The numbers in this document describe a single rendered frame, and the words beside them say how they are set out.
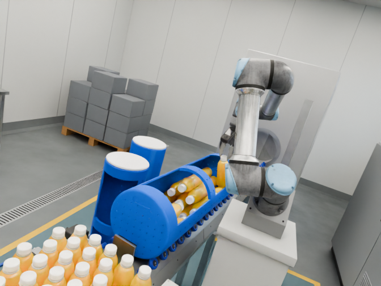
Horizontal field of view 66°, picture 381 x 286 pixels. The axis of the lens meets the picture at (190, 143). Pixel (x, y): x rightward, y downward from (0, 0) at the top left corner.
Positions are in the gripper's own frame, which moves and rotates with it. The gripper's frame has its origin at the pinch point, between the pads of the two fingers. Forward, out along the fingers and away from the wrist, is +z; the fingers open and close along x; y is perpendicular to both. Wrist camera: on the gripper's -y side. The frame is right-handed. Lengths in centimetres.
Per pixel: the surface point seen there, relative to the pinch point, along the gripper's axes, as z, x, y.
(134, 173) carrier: 27, 45, -18
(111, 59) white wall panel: 5, 398, 345
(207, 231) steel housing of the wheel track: 39.9, -8.7, -14.9
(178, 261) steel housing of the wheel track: 40, -9, -49
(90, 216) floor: 129, 126, 49
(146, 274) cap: 17, -13, -90
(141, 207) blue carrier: 10, 5, -71
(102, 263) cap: 17, -1, -96
